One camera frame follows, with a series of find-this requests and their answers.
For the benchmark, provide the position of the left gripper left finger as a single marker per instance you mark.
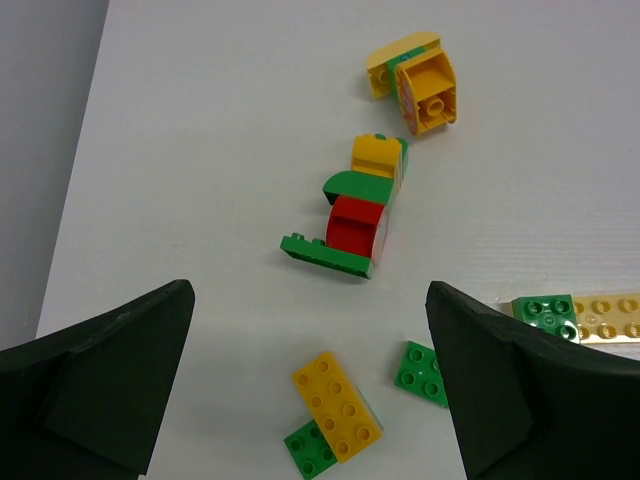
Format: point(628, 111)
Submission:
point(88, 401)

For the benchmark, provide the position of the yellow arch lego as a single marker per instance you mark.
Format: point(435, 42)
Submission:
point(381, 64)

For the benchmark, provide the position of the yellow hollow lego block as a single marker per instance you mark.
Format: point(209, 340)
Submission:
point(427, 91)

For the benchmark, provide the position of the red green flower lego stack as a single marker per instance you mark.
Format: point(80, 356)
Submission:
point(361, 200)

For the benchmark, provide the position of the yellow long lego brick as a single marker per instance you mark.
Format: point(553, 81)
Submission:
point(340, 411)

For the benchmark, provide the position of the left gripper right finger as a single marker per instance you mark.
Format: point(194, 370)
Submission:
point(528, 405)

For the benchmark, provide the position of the green lego brick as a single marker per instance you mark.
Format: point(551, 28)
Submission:
point(419, 374)

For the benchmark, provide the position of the green square lego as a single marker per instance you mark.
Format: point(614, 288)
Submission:
point(555, 314)

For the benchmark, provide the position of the tan lego plate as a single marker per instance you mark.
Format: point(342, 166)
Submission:
point(603, 319)

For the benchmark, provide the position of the green lego under yellow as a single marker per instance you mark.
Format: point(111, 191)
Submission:
point(310, 451)

